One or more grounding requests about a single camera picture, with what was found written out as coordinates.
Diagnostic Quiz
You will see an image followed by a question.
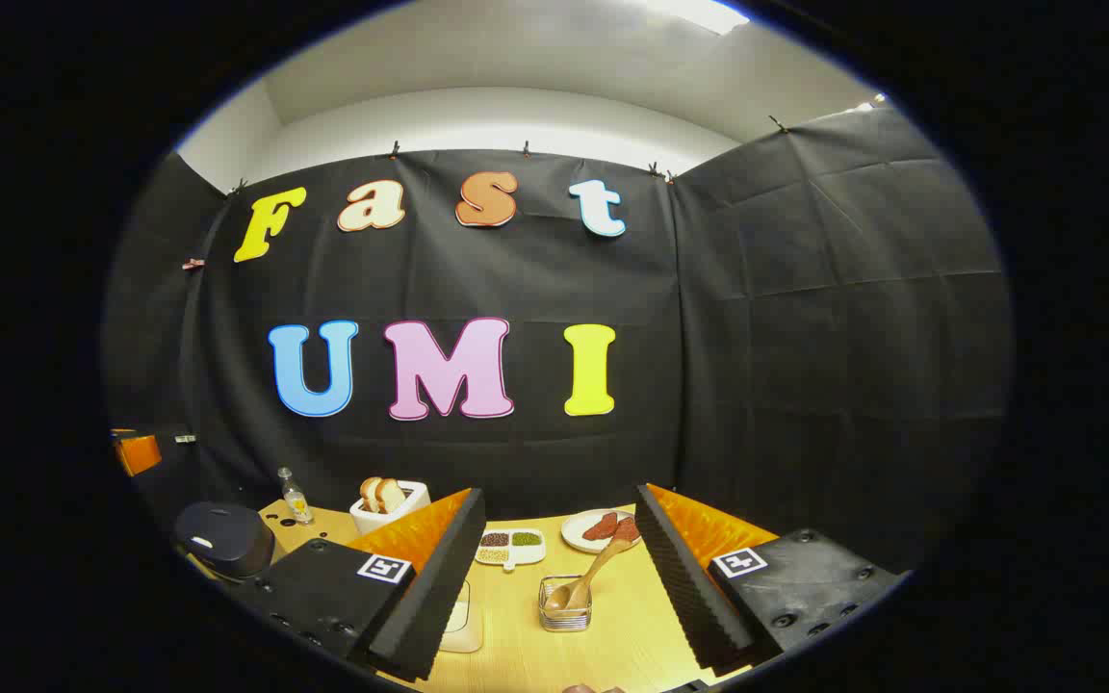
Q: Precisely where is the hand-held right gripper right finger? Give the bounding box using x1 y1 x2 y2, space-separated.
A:
633 483 907 677

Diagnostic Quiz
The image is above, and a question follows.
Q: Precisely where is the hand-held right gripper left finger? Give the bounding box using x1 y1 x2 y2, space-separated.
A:
227 488 488 682

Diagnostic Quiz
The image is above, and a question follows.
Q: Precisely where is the wooden spoon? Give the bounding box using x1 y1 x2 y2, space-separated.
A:
543 541 634 613

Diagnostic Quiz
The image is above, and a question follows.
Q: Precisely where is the black silver rice cooker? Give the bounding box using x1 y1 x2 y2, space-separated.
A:
174 500 276 580

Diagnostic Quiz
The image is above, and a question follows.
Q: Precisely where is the clear glass bowl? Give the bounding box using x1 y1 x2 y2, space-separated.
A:
439 577 486 655

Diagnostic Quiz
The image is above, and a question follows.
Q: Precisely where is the white toaster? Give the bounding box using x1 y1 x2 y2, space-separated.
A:
349 479 432 535

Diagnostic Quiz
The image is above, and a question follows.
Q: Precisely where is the white divided grain dish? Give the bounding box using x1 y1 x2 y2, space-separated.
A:
475 527 548 571

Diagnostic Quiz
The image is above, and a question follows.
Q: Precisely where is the white round plate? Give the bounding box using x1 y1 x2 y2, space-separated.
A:
560 508 640 554

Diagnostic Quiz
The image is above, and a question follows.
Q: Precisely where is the small clear glass bottle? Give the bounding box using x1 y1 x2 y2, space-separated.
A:
277 468 315 526

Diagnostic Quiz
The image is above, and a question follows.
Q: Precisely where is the black backdrop cloth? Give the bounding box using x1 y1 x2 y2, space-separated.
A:
102 101 1013 578

